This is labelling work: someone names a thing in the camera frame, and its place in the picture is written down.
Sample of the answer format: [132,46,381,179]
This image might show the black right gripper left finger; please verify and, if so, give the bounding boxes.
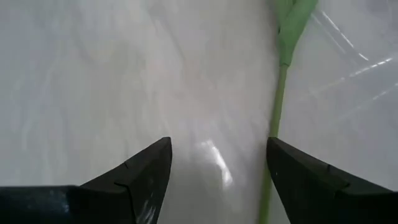
[77,136,173,224]

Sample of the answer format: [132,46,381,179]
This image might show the green stem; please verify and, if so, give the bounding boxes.
[257,0,320,224]

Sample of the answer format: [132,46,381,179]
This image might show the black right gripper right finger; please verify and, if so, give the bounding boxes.
[266,136,398,224]

